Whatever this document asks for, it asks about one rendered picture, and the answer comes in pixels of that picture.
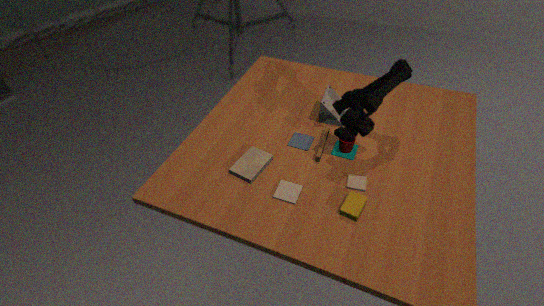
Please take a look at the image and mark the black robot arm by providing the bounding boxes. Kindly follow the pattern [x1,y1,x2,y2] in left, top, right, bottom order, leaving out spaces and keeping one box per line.
[332,59,412,137]

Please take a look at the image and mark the yellow flat block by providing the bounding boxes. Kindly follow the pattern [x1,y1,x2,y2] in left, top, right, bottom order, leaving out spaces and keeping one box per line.
[339,191,368,221]

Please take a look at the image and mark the dark red cup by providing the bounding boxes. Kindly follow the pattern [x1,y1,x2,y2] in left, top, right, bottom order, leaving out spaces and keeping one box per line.
[339,135,355,153]

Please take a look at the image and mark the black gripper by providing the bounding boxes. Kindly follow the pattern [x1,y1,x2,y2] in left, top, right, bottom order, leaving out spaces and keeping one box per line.
[334,117,372,142]

